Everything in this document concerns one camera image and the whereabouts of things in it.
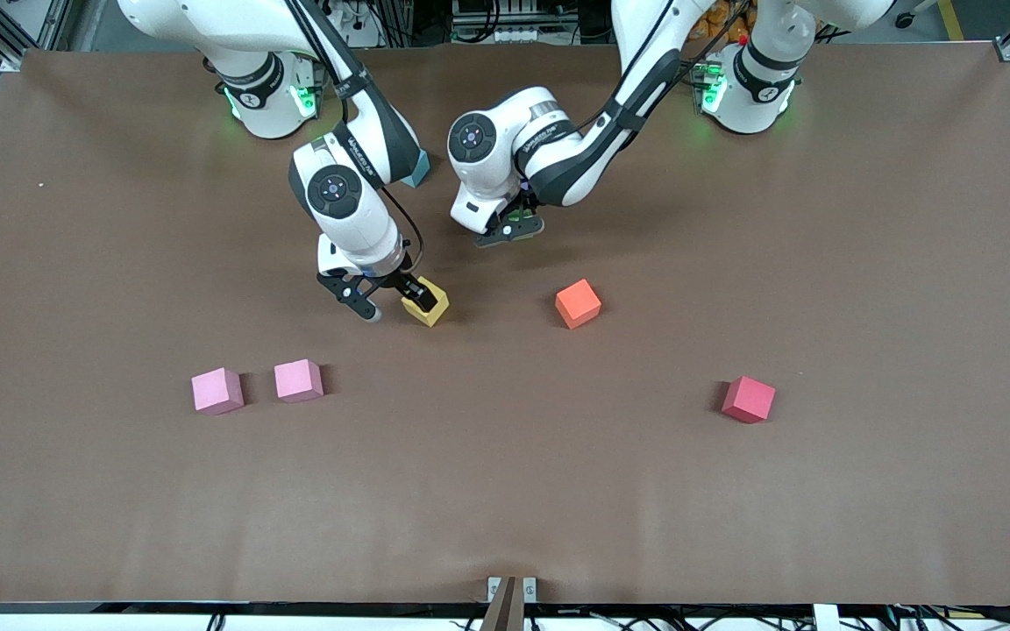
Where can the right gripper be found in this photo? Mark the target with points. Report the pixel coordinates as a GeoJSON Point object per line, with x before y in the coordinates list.
{"type": "Point", "coordinates": [401, 283]}

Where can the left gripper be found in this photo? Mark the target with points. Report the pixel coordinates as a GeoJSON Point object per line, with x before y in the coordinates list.
{"type": "Point", "coordinates": [523, 216]}

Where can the yellow foam block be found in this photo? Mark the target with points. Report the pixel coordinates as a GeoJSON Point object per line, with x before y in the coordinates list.
{"type": "Point", "coordinates": [428, 308]}

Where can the orange foam block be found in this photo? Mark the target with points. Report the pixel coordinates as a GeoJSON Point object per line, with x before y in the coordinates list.
{"type": "Point", "coordinates": [578, 303]}

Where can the light pink foam block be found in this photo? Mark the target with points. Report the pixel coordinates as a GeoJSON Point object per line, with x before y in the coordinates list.
{"type": "Point", "coordinates": [216, 391]}
{"type": "Point", "coordinates": [298, 380]}

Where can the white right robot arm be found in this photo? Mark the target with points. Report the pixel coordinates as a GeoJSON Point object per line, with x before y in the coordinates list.
{"type": "Point", "coordinates": [356, 219]}

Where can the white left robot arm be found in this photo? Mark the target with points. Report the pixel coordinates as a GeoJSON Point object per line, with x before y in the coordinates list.
{"type": "Point", "coordinates": [505, 123]}

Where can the teal foam block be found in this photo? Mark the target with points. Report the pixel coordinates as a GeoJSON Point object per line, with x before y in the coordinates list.
{"type": "Point", "coordinates": [418, 168]}

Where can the dark electronics rack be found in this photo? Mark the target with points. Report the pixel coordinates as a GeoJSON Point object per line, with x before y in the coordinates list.
{"type": "Point", "coordinates": [514, 17]}

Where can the white power strip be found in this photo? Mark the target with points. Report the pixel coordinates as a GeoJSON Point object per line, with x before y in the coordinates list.
{"type": "Point", "coordinates": [356, 31]}

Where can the red foam block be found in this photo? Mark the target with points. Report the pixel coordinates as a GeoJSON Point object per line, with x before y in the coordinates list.
{"type": "Point", "coordinates": [747, 400]}

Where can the bag of orange fruits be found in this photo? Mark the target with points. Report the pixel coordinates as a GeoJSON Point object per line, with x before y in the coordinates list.
{"type": "Point", "coordinates": [720, 22]}

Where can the white table foot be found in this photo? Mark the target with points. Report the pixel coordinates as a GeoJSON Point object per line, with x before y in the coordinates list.
{"type": "Point", "coordinates": [826, 619]}

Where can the silver bracket with brown post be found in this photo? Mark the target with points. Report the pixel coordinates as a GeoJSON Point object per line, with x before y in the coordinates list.
{"type": "Point", "coordinates": [505, 609]}

